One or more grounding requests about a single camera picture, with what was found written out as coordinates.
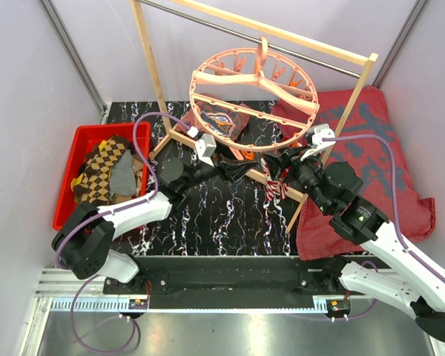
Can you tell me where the orange clothespin front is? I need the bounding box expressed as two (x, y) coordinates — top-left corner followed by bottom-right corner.
(240, 150), (256, 161)

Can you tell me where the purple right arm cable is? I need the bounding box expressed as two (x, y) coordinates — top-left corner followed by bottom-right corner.
(320, 133), (445, 292)

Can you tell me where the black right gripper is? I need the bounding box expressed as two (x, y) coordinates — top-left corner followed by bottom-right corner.
(261, 143), (332, 214)

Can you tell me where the pink round clip hanger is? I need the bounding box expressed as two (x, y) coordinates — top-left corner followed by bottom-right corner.
(189, 45), (308, 159)

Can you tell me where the red blue patterned cloth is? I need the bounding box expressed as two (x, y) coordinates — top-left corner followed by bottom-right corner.
(296, 86), (436, 260)

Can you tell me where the grey sock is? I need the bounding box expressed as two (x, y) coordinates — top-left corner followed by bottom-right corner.
(110, 151), (136, 197)

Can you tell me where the red plastic bin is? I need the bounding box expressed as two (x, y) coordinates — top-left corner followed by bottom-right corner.
(52, 123), (134, 231)

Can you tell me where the wooden drying rack frame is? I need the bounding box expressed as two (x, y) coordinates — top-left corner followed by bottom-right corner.
(130, 0), (379, 234)

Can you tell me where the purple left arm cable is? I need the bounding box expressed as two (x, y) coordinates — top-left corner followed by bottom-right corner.
(53, 111), (197, 352)

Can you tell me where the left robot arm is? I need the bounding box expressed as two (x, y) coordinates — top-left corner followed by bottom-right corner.
(52, 154), (257, 294)

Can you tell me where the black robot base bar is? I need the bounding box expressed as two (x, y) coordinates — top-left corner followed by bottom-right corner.
(103, 256), (347, 295)

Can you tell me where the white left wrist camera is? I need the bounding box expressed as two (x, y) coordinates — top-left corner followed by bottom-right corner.
(186, 126), (217, 167)

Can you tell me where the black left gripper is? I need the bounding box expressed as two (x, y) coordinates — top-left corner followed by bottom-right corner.
(180, 138), (258, 192)

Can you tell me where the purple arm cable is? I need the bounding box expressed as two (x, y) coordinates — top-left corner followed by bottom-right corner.
(320, 133), (445, 292)
(53, 111), (197, 352)

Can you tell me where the folded pink printed shirt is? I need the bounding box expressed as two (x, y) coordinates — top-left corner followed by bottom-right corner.
(177, 100), (251, 141)

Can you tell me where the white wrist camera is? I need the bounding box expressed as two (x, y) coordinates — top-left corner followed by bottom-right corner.
(186, 126), (217, 167)
(300, 123), (334, 161)

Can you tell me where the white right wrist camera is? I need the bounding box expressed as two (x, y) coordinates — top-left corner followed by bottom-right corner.
(300, 123), (334, 161)

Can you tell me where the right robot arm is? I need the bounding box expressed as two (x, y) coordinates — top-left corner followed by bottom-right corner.
(261, 147), (445, 343)

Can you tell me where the brown yellow argyle sock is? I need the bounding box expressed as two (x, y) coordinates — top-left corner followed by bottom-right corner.
(70, 135), (131, 206)

